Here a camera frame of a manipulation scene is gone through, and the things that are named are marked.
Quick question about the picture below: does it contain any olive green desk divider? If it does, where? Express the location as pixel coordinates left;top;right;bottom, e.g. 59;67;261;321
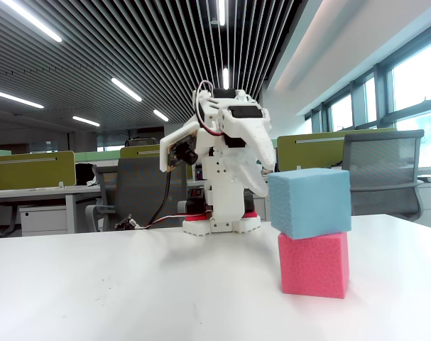
275;127;397;173
0;151;77;192
119;144;166;160

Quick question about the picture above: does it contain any red white black servo cable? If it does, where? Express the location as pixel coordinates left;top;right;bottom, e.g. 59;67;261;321
195;80;225;136

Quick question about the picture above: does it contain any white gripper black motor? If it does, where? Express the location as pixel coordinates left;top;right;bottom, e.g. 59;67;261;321
213;88;277;198

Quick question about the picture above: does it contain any red foam cube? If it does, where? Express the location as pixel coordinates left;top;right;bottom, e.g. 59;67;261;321
278;231;351;299

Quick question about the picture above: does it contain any thin red white power cable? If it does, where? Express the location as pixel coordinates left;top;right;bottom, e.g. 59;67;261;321
135;212;207;230

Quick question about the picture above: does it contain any small controller circuit board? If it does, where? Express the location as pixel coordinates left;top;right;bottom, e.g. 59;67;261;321
114;214;138;231

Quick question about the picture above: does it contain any grey office desk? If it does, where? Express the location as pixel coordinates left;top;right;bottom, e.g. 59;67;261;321
0;184;102;237

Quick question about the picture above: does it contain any blue foam cube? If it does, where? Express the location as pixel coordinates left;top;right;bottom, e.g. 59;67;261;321
267;168;353;241

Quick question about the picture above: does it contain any black camera cable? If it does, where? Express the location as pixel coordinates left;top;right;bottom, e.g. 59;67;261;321
143;170;173;230

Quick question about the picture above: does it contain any white mounted wrist camera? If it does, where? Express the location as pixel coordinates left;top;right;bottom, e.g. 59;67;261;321
159;128;202;174

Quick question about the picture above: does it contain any blue grey framed window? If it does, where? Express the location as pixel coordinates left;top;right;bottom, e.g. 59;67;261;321
303;21;431;171

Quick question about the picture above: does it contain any grey mesh office chair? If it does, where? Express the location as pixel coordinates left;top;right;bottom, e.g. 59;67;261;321
85;156;190;234
342;129;425;222

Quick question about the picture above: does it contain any black device red display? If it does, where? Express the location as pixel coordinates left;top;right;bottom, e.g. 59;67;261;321
186;186;206;214

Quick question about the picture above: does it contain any white drawer cabinet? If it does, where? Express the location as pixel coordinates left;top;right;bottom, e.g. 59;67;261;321
18;205;69;237

